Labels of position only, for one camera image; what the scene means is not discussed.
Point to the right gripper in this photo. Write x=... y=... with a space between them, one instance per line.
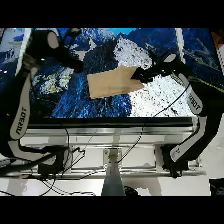
x=144 y=74

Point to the beige garment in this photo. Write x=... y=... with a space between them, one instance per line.
x=110 y=83

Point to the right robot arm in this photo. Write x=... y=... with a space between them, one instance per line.
x=195 y=100

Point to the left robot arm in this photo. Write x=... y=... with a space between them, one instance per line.
x=20 y=116

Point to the silver frame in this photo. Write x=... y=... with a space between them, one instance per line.
x=133 y=136

